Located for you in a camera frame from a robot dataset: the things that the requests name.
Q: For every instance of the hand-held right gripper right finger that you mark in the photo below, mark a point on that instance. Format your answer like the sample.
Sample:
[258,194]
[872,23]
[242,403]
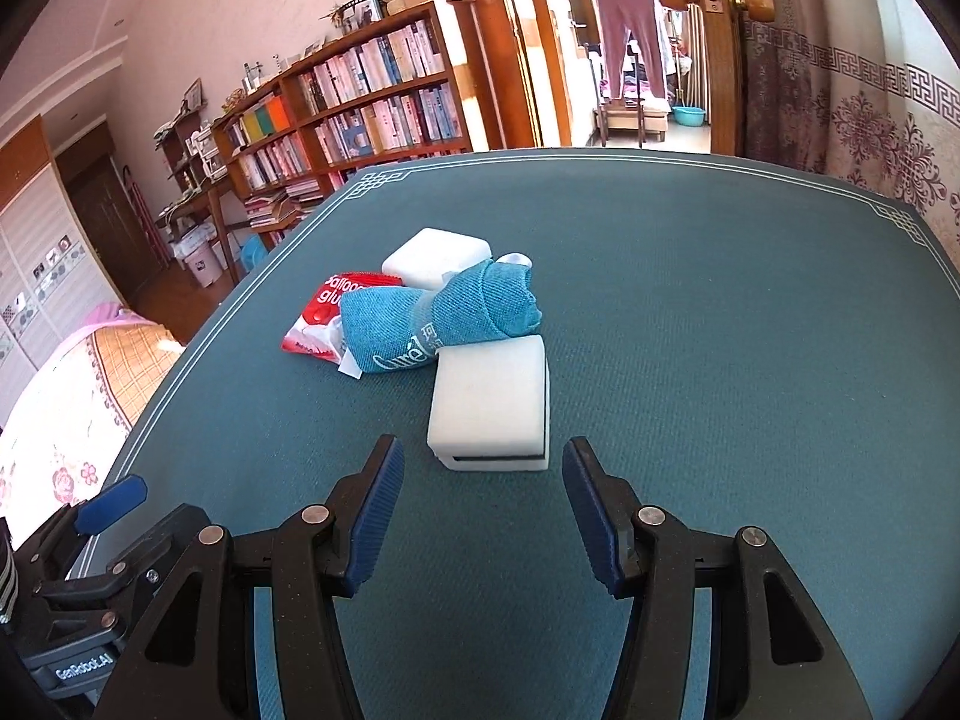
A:
[592,517]

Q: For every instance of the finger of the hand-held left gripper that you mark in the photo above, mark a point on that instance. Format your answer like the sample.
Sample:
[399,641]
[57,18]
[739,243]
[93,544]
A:
[161,540]
[112,502]

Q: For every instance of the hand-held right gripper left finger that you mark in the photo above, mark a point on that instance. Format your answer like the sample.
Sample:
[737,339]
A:
[375,510]

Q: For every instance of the white sponge block with slot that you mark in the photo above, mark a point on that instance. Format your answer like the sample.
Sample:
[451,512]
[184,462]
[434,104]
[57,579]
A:
[487,397]

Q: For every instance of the bed with floral blanket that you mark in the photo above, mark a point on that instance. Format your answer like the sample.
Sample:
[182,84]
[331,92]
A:
[67,405]

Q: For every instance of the red and white packet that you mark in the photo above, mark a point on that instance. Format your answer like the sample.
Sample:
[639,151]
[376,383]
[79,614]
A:
[319,315]

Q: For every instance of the teal table cover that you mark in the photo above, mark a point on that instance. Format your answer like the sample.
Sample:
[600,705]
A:
[712,352]

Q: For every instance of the rolled blue towel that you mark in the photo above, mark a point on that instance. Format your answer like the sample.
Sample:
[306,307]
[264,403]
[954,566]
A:
[450,307]

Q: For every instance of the white trash bin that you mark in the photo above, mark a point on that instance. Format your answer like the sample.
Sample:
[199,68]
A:
[202,259]

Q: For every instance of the wardrobe with sliding doors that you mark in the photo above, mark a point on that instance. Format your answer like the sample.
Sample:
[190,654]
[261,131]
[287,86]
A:
[37,240]

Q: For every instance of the blue plastic bag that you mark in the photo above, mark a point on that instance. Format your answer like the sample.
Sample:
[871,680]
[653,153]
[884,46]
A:
[253,255]

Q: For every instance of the dark wooden door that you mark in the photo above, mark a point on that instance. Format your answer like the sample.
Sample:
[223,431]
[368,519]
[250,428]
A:
[112,217]

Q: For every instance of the pile of loose books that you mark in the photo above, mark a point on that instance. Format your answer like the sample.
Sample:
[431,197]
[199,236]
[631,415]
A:
[281,208]

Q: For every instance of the cluttered wooden desk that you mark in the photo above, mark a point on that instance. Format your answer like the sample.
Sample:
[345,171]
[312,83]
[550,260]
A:
[199,195]

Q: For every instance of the wooden stool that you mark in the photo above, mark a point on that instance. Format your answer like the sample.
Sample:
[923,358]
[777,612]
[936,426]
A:
[630,120]

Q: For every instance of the teal plastic basin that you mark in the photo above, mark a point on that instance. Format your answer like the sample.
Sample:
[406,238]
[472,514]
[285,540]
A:
[688,116]

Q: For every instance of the wooden bookshelf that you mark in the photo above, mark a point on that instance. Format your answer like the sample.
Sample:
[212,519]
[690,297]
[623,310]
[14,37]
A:
[296,101]

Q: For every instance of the rows of shelved books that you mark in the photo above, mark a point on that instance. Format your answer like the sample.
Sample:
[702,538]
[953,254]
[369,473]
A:
[390,60]

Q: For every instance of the patterned curtain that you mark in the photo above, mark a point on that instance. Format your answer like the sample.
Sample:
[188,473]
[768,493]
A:
[847,127]

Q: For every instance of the wooden door with knobs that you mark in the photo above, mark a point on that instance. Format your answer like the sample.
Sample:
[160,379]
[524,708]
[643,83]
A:
[724,67]

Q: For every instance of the hanging pink pants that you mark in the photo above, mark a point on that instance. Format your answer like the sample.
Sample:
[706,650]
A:
[626,22]

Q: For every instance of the wooden sliding door frame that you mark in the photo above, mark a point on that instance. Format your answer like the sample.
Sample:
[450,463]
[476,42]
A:
[525,52]

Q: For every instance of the picture frame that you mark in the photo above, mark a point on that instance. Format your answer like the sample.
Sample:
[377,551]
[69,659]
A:
[358,13]

